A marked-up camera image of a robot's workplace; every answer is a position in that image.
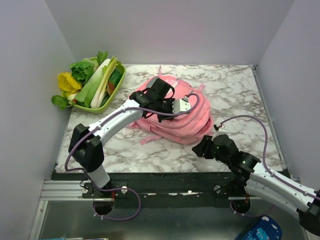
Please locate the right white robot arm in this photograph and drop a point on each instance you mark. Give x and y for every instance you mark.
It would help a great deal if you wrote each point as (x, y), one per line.
(261, 181)

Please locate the pink school backpack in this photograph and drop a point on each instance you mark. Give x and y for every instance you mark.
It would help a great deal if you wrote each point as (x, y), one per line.
(185, 129)

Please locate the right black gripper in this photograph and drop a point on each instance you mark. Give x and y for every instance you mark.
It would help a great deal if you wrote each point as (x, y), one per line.
(204, 147)

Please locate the green vegetable tray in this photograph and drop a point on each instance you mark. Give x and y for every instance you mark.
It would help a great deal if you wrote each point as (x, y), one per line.
(109, 100)

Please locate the white napa cabbage toy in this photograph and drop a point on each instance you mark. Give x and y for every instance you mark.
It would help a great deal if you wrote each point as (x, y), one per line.
(100, 85)

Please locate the yellow flower toy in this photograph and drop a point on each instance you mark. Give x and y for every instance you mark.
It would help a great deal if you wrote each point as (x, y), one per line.
(66, 82)

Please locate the green lettuce toy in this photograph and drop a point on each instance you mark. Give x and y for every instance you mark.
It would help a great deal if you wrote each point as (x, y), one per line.
(84, 69)

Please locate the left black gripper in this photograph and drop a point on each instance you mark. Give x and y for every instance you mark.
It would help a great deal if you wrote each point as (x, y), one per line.
(160, 118)

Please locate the aluminium frame rail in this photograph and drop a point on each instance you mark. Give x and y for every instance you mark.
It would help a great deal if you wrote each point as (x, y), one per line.
(61, 190)

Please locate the blue shark pencil case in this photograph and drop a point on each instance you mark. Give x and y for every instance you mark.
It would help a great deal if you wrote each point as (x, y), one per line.
(265, 228)

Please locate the black mounting base rail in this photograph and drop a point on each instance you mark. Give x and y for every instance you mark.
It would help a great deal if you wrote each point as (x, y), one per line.
(160, 190)

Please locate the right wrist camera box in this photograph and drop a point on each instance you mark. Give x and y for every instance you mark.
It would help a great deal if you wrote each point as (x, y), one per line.
(221, 130)

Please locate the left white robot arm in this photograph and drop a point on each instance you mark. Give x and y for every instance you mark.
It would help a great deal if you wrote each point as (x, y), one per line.
(87, 142)

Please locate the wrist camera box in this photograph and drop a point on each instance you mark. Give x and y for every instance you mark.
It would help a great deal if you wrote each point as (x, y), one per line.
(180, 105)
(221, 130)

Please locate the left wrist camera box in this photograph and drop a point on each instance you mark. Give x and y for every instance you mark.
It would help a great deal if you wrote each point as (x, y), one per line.
(180, 105)

